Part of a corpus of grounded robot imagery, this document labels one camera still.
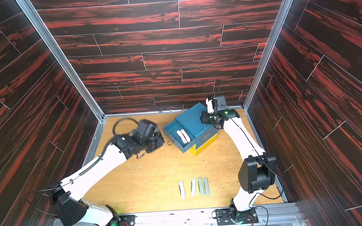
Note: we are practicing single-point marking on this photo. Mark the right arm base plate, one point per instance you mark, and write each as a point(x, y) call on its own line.
point(230, 216)

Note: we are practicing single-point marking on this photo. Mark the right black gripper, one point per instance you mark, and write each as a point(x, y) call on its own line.
point(209, 118)

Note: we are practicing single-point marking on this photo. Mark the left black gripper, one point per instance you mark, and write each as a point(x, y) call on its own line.
point(160, 140)

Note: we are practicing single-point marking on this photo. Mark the green fruit knife middle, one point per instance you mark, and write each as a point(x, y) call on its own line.
point(201, 186)

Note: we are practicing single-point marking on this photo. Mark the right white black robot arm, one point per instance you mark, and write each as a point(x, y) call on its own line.
point(257, 171)

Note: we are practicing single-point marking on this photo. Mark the teal top drawer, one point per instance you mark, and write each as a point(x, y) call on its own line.
point(170, 131)

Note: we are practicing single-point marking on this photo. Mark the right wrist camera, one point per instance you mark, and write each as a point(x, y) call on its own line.
point(216, 103)

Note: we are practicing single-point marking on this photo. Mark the teal yellow drawer cabinet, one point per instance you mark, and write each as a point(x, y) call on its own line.
point(205, 134)

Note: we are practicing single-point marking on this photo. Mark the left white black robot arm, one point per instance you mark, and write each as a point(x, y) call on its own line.
point(67, 196)

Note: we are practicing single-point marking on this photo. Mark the white fruit knife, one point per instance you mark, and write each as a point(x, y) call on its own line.
point(181, 136)
point(187, 137)
point(182, 189)

